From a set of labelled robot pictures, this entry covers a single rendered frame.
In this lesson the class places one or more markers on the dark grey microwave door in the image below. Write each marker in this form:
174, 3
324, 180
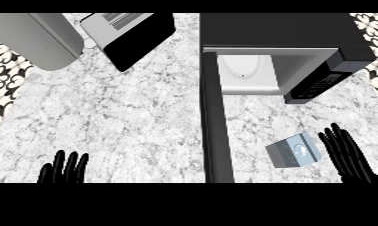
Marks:
216, 120

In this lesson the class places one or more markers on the black and silver toaster oven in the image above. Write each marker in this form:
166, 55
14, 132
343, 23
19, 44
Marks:
129, 36

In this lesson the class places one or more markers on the black microwave oven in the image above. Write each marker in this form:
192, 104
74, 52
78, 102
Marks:
290, 53

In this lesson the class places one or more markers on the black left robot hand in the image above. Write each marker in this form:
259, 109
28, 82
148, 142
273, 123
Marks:
65, 171

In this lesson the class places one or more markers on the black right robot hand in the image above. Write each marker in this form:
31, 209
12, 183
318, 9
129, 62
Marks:
350, 156

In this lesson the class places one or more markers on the pale blue milk carton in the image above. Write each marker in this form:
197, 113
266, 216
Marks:
294, 151

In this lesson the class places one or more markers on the grey rounded appliance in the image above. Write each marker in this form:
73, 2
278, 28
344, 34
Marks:
40, 40

